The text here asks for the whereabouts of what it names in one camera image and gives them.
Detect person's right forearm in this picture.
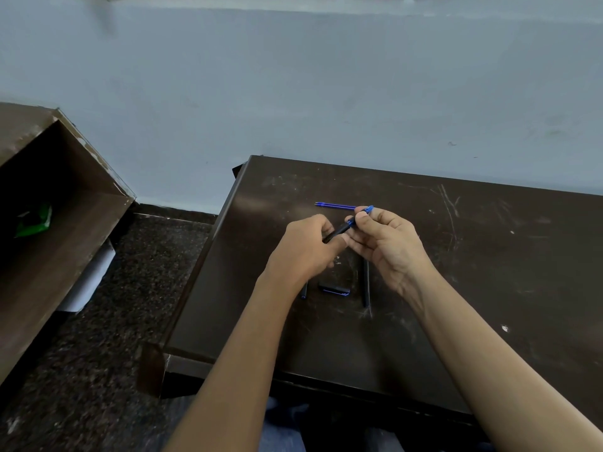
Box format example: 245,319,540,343
400,270,603,452

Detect black and blue pen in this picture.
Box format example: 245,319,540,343
323,205,375,244

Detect person's right hand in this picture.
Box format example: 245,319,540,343
344,207,439,298

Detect white paper sheet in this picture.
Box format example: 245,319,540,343
58,239,117,314

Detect brown wooden shelf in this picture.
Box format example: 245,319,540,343
0,102,138,387

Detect person's blue jeans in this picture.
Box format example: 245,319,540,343
257,402,408,452

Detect green packet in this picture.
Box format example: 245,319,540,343
14,202,53,239

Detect person's left hand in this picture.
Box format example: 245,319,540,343
265,214,352,289

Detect person's left forearm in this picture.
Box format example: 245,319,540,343
162,273,304,452

